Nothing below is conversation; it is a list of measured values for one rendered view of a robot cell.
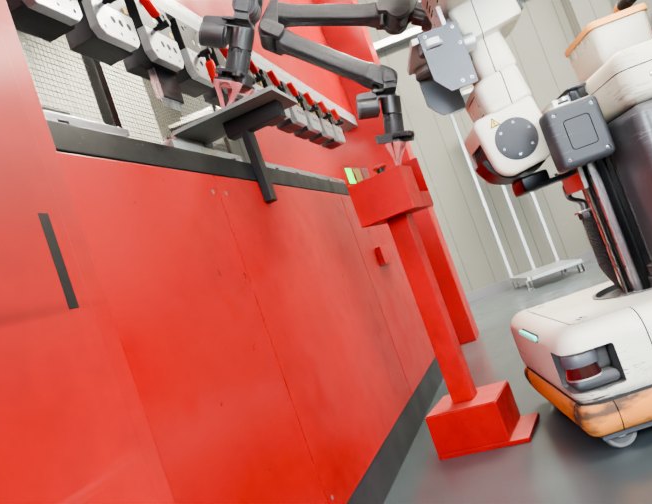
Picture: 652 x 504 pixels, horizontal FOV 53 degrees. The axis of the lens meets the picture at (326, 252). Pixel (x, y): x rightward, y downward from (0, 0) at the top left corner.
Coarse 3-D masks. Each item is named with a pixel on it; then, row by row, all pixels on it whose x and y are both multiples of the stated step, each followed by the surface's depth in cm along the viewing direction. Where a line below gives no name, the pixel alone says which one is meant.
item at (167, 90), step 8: (152, 72) 155; (160, 72) 157; (152, 80) 156; (160, 80) 156; (168, 80) 160; (176, 80) 164; (160, 88) 155; (168, 88) 158; (176, 88) 163; (160, 96) 155; (168, 96) 157; (176, 96) 161; (168, 104) 157; (176, 104) 162
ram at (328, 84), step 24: (192, 0) 187; (216, 0) 207; (264, 0) 266; (288, 0) 309; (312, 0) 370; (192, 24) 180; (288, 72) 261; (312, 72) 303; (312, 96) 286; (336, 96) 337
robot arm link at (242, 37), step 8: (232, 24) 154; (224, 32) 153; (232, 32) 153; (240, 32) 152; (248, 32) 152; (224, 40) 154; (232, 40) 152; (240, 40) 152; (248, 40) 153; (232, 48) 154; (240, 48) 152; (248, 48) 153
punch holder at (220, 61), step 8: (216, 48) 192; (216, 56) 189; (216, 64) 188; (224, 64) 193; (224, 88) 189; (208, 96) 190; (216, 96) 190; (224, 96) 192; (240, 96) 197; (216, 104) 196
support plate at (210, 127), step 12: (252, 96) 144; (264, 96) 146; (276, 96) 149; (288, 96) 154; (228, 108) 146; (240, 108) 148; (252, 108) 151; (204, 120) 148; (216, 120) 150; (228, 120) 154; (180, 132) 150; (192, 132) 153; (204, 132) 156; (216, 132) 160
